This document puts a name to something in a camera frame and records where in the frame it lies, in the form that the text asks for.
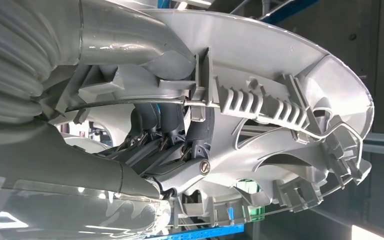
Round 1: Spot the blue metal shelf rack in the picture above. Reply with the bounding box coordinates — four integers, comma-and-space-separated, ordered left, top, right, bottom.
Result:
258, 0, 320, 25
145, 224, 246, 240

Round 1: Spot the green plastic crate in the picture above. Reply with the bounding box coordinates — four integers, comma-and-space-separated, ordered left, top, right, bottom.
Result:
236, 178, 266, 223

